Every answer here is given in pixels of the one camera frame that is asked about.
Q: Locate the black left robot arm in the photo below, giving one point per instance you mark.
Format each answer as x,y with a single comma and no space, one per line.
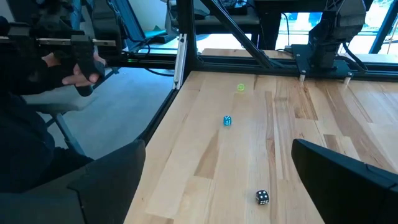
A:
329,40

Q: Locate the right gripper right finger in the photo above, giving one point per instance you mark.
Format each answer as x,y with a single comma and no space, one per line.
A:
348,189

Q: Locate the small black die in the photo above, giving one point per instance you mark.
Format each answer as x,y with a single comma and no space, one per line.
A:
262,197

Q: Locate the small translucent green die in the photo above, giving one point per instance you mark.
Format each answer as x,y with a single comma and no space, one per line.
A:
240,87

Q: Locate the small translucent teal die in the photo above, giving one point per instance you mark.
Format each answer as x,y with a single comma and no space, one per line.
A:
227,120

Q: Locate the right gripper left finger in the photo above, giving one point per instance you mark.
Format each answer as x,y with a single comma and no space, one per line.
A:
77,196

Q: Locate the black aluminium rig frame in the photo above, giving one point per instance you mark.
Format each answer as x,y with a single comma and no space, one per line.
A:
186,18

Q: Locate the white frame bracket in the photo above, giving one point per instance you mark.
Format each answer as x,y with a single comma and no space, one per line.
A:
179,60

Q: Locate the grey chair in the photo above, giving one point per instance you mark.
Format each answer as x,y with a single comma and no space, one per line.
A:
62,101

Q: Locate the person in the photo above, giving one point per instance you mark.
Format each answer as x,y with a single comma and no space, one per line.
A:
25,140

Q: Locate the person's hand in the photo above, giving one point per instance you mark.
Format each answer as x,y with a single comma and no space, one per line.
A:
76,80

